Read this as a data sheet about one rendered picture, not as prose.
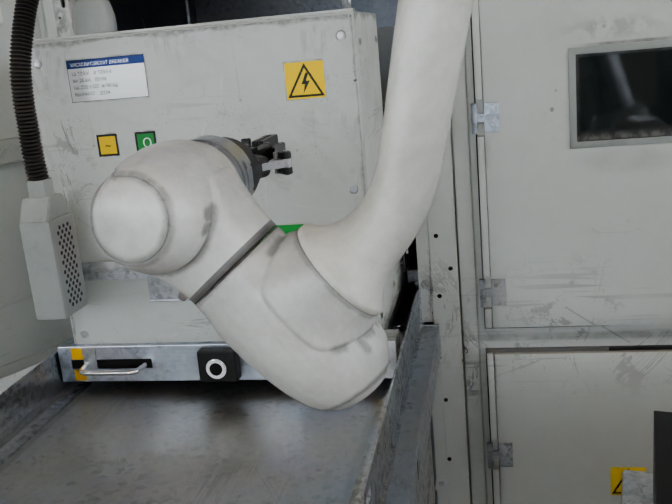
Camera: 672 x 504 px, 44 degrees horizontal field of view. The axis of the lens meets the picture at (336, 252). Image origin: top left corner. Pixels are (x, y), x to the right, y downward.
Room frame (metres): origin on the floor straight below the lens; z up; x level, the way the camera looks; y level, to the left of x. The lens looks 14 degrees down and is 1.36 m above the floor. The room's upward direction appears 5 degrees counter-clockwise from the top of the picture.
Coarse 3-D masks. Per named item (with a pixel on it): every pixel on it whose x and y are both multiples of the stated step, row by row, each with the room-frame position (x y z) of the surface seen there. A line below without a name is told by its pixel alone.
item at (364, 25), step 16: (272, 16) 1.18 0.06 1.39; (288, 16) 1.17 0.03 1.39; (304, 16) 1.17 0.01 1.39; (320, 16) 1.16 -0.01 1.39; (352, 16) 1.15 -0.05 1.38; (368, 16) 1.29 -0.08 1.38; (112, 32) 1.22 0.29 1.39; (128, 32) 1.22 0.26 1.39; (144, 32) 1.21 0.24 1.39; (368, 32) 1.28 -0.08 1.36; (368, 48) 1.26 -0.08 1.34; (368, 64) 1.25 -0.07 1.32; (368, 80) 1.24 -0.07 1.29; (368, 96) 1.23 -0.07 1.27; (368, 112) 1.21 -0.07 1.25; (368, 128) 1.20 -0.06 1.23; (368, 144) 1.19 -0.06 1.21; (368, 160) 1.18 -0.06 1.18; (368, 176) 1.17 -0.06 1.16; (400, 272) 1.45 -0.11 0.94; (384, 288) 1.24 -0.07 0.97; (400, 288) 1.43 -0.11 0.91; (384, 320) 1.21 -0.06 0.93
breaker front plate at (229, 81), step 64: (64, 64) 1.24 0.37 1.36; (192, 64) 1.20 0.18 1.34; (256, 64) 1.18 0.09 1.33; (64, 128) 1.24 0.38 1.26; (128, 128) 1.22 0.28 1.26; (192, 128) 1.20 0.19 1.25; (256, 128) 1.18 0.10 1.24; (320, 128) 1.17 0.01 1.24; (64, 192) 1.25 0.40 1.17; (256, 192) 1.19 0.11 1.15; (320, 192) 1.17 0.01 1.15; (128, 320) 1.23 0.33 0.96; (192, 320) 1.21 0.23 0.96
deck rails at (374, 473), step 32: (416, 320) 1.34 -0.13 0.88; (416, 352) 1.27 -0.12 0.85; (32, 384) 1.17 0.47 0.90; (64, 384) 1.25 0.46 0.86; (384, 384) 1.16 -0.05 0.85; (0, 416) 1.08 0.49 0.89; (32, 416) 1.16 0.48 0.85; (384, 416) 0.91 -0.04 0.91; (0, 448) 1.06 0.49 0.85; (384, 448) 0.90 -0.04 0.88; (384, 480) 0.88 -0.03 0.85
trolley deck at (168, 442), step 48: (432, 336) 1.35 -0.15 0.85; (96, 384) 1.27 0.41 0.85; (144, 384) 1.25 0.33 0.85; (192, 384) 1.23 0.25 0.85; (240, 384) 1.22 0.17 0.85; (432, 384) 1.21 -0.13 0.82; (48, 432) 1.10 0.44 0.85; (96, 432) 1.09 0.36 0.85; (144, 432) 1.07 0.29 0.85; (192, 432) 1.06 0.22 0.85; (240, 432) 1.05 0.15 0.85; (288, 432) 1.03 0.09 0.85; (336, 432) 1.02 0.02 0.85; (0, 480) 0.97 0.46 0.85; (48, 480) 0.96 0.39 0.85; (96, 480) 0.95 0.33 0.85; (144, 480) 0.94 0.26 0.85; (192, 480) 0.93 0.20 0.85; (240, 480) 0.92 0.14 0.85; (288, 480) 0.91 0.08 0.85; (336, 480) 0.90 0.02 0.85
